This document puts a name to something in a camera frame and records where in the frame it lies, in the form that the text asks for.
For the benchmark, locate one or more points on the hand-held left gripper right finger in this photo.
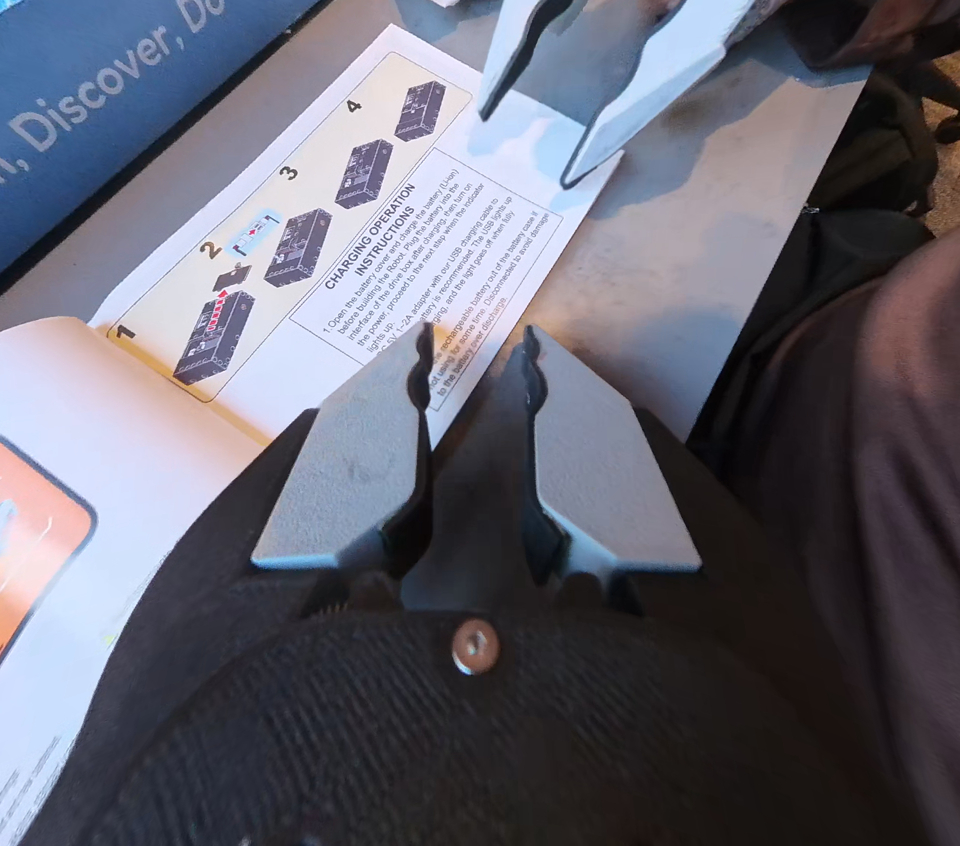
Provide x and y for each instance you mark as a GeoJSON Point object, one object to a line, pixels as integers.
{"type": "Point", "coordinates": [600, 478]}

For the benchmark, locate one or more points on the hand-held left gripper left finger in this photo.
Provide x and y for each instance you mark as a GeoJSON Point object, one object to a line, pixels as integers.
{"type": "Point", "coordinates": [352, 471]}

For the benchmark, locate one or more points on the blue-cover instruction booklet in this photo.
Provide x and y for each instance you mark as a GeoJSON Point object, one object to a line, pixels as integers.
{"type": "Point", "coordinates": [360, 223]}

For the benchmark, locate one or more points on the blue cardboard box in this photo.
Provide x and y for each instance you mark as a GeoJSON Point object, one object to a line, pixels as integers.
{"type": "Point", "coordinates": [112, 73]}

